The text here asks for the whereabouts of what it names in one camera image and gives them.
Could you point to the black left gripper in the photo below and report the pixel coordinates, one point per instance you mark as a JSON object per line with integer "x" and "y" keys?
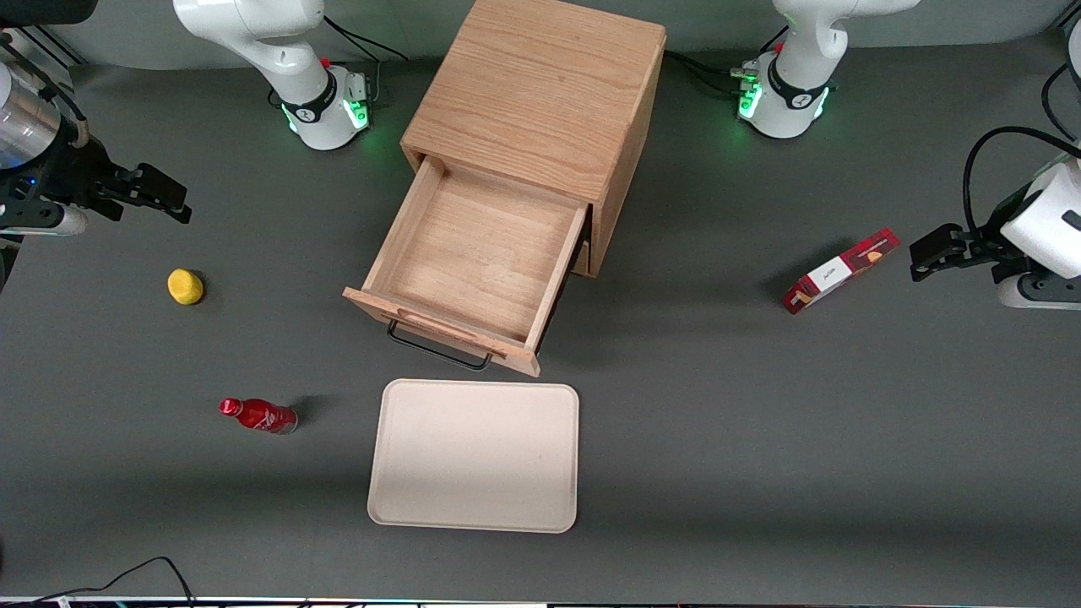
{"x": 985, "y": 248}

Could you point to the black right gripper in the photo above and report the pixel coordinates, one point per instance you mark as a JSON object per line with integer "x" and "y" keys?
{"x": 69, "y": 176}

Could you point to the oak wooden drawer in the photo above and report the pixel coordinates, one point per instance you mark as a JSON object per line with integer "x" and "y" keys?
{"x": 473, "y": 253}

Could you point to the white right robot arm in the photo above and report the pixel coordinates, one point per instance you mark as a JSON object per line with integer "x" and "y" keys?
{"x": 287, "y": 67}

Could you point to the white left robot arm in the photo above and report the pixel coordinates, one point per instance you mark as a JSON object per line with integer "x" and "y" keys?
{"x": 794, "y": 84}

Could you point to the yellow lemon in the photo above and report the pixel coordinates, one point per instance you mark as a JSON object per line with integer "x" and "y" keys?
{"x": 185, "y": 286}

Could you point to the red white snack box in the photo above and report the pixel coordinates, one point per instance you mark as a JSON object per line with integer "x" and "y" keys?
{"x": 836, "y": 272}

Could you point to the red bottle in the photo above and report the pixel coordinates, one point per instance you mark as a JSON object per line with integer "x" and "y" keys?
{"x": 258, "y": 415}

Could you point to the oak wooden cabinet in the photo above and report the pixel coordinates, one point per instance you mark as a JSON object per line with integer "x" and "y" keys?
{"x": 540, "y": 84}

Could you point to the beige rectangular tray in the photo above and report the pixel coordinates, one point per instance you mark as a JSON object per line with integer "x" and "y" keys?
{"x": 475, "y": 456}

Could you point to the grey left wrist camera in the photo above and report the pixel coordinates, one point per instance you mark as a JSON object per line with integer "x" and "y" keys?
{"x": 1043, "y": 294}

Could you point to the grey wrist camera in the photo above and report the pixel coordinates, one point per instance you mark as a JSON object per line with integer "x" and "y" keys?
{"x": 51, "y": 221}
{"x": 1043, "y": 294}

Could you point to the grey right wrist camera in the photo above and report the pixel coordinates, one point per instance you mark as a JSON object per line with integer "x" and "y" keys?
{"x": 51, "y": 221}

